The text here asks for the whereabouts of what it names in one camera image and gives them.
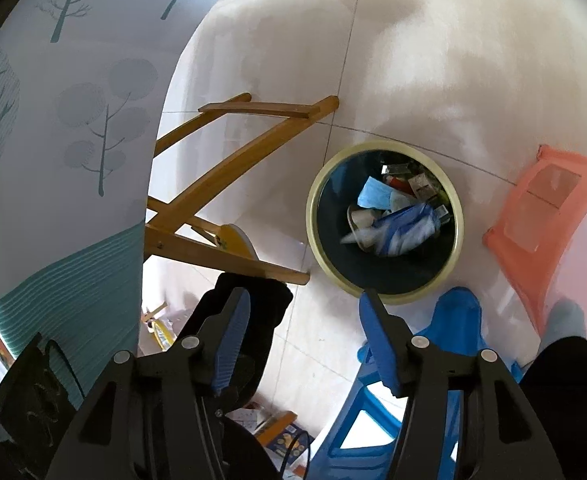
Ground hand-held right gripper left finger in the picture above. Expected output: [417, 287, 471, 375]
[46, 287, 251, 480]

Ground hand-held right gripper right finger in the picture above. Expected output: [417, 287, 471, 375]
[358, 288, 565, 480]

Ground cream rimmed trash bin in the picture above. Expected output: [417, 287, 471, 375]
[306, 141, 464, 306]

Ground blue plastic packet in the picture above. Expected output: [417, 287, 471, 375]
[341, 202, 441, 259]

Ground blue face mask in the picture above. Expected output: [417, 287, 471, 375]
[357, 176, 399, 211]

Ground person's left leg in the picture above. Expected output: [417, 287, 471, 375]
[173, 271, 294, 480]

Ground person's leg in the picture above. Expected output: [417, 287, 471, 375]
[173, 271, 294, 480]
[521, 297, 587, 480]

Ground blue plastic stool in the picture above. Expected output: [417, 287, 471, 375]
[313, 287, 524, 480]

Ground wooden table legs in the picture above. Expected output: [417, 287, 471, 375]
[143, 92, 340, 286]

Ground blue orange book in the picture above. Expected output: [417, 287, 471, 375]
[253, 410, 317, 462]

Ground pink plastic stool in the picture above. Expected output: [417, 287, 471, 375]
[482, 145, 587, 341]

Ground person's right leg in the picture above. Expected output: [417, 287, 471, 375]
[521, 297, 587, 480]

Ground printed tablecloth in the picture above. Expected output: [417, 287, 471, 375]
[0, 0, 259, 411]

